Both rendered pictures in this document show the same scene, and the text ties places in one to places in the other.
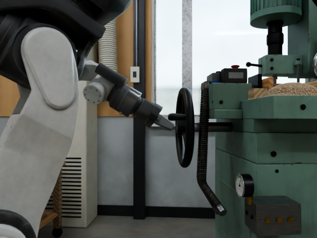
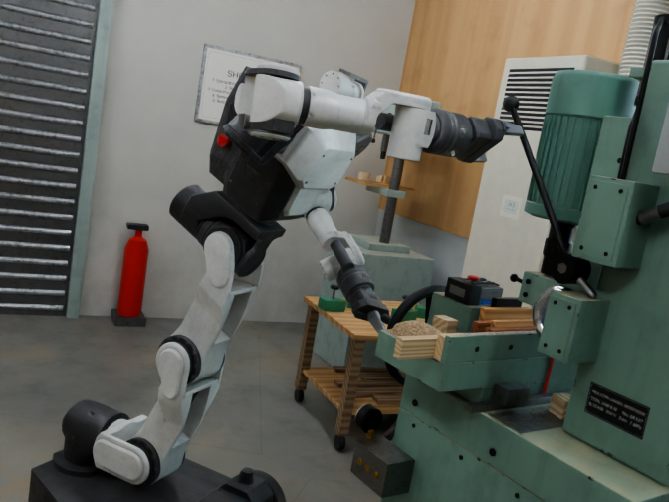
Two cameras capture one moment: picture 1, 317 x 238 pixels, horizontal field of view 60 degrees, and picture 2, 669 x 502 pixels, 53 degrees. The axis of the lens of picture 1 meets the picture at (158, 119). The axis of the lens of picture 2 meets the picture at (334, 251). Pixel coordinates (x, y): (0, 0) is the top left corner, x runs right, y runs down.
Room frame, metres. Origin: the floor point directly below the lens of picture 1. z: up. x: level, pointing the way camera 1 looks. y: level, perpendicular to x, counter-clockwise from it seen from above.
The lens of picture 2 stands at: (-0.17, -1.42, 1.28)
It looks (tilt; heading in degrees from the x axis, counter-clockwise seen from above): 9 degrees down; 58
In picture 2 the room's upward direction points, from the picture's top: 10 degrees clockwise
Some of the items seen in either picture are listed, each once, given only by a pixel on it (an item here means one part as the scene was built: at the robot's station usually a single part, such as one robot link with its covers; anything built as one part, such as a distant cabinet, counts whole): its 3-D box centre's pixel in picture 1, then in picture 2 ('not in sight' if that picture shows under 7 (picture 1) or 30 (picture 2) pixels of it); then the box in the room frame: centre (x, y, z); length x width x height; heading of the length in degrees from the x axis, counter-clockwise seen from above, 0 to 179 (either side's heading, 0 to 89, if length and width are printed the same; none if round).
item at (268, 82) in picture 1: (260, 91); (504, 323); (0.98, -0.36, 0.94); 0.16 x 0.02 x 0.08; 4
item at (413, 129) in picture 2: not in sight; (413, 131); (0.62, -0.37, 1.32); 0.11 x 0.11 x 0.11; 4
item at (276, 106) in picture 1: (248, 110); (490, 346); (0.99, -0.32, 0.87); 0.61 x 0.30 x 0.06; 4
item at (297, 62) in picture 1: (297, 72); not in sight; (0.97, -0.49, 1.00); 0.02 x 0.02 x 0.10; 4
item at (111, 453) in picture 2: not in sight; (141, 449); (0.42, 0.42, 0.28); 0.21 x 0.20 x 0.13; 124
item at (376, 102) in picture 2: not in sight; (393, 116); (0.56, -0.37, 1.34); 0.13 x 0.07 x 0.09; 165
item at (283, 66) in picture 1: (280, 68); (554, 297); (1.02, -0.45, 1.03); 0.14 x 0.07 x 0.09; 94
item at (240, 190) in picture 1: (246, 189); (368, 423); (0.74, -0.24, 0.65); 0.06 x 0.04 x 0.08; 4
